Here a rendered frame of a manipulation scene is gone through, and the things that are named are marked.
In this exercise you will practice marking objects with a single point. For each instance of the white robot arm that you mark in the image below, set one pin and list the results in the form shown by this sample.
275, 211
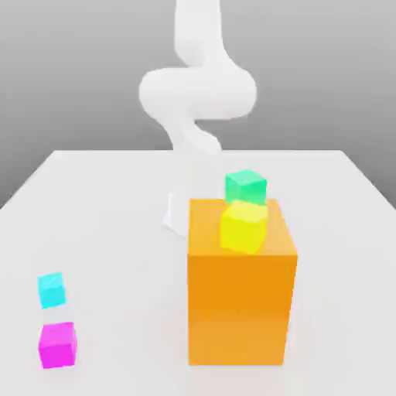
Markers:
198, 92

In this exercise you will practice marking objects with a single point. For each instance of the small green cube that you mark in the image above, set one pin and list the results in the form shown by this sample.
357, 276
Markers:
246, 187

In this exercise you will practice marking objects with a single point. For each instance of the small yellow cube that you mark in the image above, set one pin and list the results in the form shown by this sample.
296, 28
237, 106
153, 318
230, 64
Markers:
243, 230

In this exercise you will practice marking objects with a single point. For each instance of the small cyan cube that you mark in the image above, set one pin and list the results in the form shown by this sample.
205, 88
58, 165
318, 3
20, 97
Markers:
51, 292

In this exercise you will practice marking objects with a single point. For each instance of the small magenta cube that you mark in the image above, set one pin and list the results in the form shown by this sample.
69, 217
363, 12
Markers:
57, 348

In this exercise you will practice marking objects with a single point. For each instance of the large orange box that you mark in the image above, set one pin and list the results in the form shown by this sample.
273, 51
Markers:
238, 303

